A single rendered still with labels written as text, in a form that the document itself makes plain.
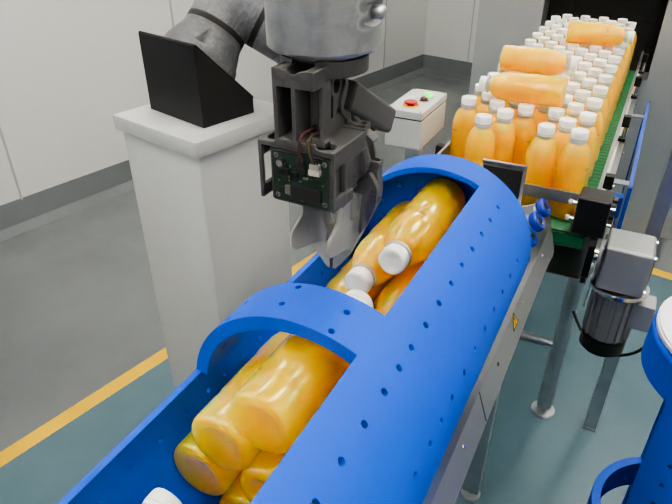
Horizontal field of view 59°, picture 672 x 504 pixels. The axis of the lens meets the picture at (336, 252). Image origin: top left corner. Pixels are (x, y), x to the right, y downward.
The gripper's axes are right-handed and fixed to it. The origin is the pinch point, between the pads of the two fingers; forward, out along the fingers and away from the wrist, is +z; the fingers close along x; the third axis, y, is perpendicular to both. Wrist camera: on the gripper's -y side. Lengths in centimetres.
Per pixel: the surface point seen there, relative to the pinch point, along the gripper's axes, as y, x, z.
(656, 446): -30, 38, 39
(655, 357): -35, 35, 27
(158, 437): 15.0, -13.5, 18.9
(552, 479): -93, 29, 128
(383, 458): 13.4, 11.4, 9.8
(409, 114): -94, -27, 19
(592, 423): -119, 37, 124
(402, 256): -16.9, 1.0, 9.8
